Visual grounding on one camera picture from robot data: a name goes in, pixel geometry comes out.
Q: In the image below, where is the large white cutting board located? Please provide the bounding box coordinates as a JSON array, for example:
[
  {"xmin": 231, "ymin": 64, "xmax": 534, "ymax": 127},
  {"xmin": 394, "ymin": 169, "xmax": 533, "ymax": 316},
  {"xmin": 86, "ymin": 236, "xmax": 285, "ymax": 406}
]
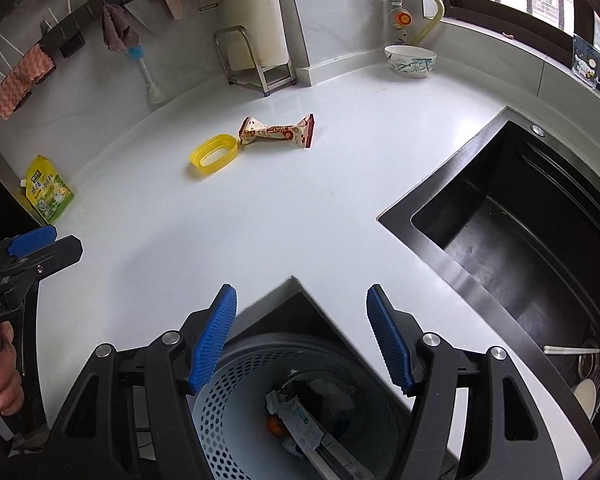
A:
[{"xmin": 219, "ymin": 0, "xmax": 294, "ymax": 71}]

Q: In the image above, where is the green yellow pouch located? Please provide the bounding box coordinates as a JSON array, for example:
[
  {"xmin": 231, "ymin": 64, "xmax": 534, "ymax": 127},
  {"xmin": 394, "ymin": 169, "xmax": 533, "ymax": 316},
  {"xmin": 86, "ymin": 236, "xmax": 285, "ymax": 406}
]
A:
[{"xmin": 25, "ymin": 154, "xmax": 76, "ymax": 226}]

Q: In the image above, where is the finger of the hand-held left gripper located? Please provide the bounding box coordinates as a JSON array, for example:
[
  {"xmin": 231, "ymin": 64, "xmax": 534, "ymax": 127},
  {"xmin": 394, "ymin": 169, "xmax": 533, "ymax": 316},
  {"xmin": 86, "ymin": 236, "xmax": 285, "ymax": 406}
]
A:
[
  {"xmin": 34, "ymin": 234, "xmax": 84, "ymax": 274},
  {"xmin": 0, "ymin": 225, "xmax": 59, "ymax": 267}
]

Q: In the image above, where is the red white snack wrapper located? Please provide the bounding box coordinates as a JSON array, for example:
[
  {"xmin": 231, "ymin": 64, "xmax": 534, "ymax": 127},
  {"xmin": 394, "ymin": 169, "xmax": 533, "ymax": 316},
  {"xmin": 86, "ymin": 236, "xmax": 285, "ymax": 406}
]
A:
[{"xmin": 237, "ymin": 113, "xmax": 315, "ymax": 150}]

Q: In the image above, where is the blue white bottle brush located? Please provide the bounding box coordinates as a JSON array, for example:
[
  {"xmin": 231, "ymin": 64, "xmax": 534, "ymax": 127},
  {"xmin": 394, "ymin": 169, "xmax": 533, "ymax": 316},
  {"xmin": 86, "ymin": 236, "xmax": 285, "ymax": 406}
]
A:
[{"xmin": 125, "ymin": 44, "xmax": 167, "ymax": 106}]

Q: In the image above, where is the pink wavy dishcloth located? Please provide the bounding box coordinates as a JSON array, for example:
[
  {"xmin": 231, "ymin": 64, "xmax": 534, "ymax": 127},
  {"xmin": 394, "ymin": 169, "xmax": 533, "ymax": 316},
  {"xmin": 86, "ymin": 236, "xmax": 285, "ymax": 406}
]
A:
[{"xmin": 0, "ymin": 44, "xmax": 56, "ymax": 121}]

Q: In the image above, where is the yellow hose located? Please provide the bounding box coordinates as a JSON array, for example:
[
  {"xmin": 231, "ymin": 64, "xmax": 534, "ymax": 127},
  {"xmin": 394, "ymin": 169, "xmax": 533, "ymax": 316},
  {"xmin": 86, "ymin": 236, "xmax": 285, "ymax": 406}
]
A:
[{"xmin": 409, "ymin": 0, "xmax": 446, "ymax": 46}]

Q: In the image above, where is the small black rail holder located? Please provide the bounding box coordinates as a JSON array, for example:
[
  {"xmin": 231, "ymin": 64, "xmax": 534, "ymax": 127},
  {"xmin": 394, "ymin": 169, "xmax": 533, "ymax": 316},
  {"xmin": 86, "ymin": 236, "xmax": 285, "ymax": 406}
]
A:
[{"xmin": 59, "ymin": 34, "xmax": 86, "ymax": 59}]

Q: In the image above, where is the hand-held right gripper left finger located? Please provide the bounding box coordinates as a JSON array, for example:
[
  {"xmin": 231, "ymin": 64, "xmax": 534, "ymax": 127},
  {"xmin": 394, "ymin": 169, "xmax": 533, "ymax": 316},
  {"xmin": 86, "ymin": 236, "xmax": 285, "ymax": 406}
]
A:
[{"xmin": 50, "ymin": 283, "xmax": 239, "ymax": 480}]

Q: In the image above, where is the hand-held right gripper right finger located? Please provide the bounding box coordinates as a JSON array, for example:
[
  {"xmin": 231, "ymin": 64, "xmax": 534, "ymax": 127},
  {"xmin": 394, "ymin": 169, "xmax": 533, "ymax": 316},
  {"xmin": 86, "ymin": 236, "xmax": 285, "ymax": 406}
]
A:
[{"xmin": 365, "ymin": 283, "xmax": 556, "ymax": 480}]

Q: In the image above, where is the small metal rack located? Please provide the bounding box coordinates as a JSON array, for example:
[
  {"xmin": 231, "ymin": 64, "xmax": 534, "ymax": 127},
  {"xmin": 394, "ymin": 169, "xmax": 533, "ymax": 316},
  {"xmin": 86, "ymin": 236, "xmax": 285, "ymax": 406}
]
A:
[{"xmin": 212, "ymin": 25, "xmax": 297, "ymax": 97}]

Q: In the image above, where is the mauve hanging cloth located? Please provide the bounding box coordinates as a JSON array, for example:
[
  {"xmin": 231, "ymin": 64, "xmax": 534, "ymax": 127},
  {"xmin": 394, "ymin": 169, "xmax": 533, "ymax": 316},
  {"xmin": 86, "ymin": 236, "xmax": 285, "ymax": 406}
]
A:
[{"xmin": 101, "ymin": 3, "xmax": 141, "ymax": 54}]

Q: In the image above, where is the black kitchen sink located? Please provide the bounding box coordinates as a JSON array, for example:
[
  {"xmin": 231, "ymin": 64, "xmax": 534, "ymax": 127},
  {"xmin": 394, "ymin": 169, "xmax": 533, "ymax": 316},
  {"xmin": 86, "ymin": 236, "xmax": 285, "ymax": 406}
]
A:
[{"xmin": 377, "ymin": 105, "xmax": 600, "ymax": 452}]

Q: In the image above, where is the white perforated waste basket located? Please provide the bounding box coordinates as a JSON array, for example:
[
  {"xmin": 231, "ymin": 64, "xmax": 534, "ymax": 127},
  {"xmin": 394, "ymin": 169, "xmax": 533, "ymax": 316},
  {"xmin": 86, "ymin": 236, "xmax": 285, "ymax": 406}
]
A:
[{"xmin": 189, "ymin": 332, "xmax": 416, "ymax": 480}]

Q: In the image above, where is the yellow plastic ring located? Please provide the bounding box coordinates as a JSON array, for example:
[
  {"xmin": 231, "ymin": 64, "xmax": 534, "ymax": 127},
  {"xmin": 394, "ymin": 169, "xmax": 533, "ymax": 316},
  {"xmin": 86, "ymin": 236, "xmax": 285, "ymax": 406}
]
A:
[{"xmin": 188, "ymin": 132, "xmax": 241, "ymax": 176}]

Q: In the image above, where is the person's left hand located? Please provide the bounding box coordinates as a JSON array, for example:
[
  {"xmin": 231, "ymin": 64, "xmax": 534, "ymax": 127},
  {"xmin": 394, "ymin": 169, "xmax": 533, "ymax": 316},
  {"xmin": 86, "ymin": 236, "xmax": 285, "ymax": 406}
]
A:
[{"xmin": 0, "ymin": 320, "xmax": 24, "ymax": 419}]

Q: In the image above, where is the long white printed package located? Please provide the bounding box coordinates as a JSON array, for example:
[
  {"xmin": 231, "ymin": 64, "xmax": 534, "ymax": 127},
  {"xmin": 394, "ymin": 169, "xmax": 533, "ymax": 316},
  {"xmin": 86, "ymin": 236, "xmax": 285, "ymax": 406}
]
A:
[{"xmin": 279, "ymin": 399, "xmax": 377, "ymax": 480}]

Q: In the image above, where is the white patterned bowl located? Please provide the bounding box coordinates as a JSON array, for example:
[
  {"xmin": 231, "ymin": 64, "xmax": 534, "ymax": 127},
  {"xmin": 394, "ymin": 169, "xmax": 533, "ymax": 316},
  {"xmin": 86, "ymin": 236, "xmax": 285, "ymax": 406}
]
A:
[{"xmin": 383, "ymin": 43, "xmax": 438, "ymax": 80}]

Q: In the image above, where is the glass mug with cartoon print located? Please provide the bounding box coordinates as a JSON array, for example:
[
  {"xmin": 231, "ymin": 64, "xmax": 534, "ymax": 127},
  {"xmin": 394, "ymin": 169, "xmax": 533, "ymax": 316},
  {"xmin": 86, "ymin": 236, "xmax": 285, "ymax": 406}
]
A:
[{"xmin": 571, "ymin": 33, "xmax": 600, "ymax": 90}]

